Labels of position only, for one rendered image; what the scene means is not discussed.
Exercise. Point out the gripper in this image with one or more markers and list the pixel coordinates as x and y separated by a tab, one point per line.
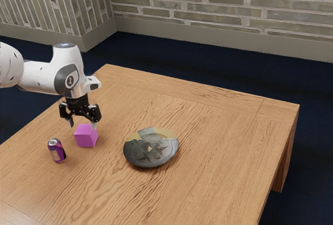
77	103

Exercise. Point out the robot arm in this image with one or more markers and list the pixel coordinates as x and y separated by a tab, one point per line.
39	75

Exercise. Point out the pink cube block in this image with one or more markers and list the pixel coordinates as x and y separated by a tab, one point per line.
85	135

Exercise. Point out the purple drink can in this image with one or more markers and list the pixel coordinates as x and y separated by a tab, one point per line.
56	150

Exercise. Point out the grey and yellow plate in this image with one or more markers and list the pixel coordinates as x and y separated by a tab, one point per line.
151	147

